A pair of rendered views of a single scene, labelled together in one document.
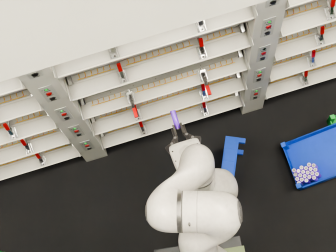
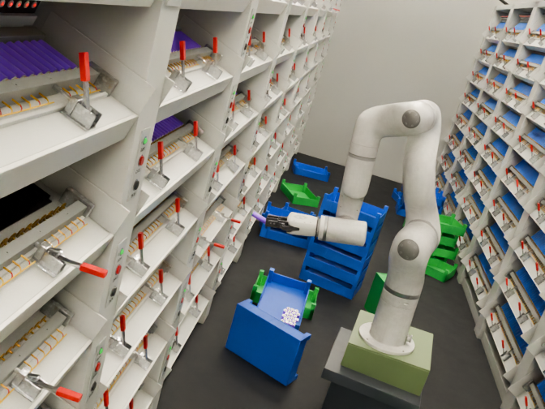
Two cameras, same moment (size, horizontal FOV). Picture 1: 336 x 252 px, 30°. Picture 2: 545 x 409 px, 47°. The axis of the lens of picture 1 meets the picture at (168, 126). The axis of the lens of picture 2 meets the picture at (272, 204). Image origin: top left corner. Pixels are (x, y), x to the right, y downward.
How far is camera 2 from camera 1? 2.36 m
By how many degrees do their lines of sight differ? 71
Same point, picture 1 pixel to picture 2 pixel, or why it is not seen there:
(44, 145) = (151, 354)
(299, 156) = not seen: hidden behind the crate
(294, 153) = not seen: hidden behind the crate
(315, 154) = (275, 312)
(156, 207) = (417, 103)
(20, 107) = (182, 219)
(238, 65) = (226, 209)
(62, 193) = not seen: outside the picture
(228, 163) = (263, 315)
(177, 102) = (198, 278)
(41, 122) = (167, 281)
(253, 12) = (256, 107)
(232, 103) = (202, 301)
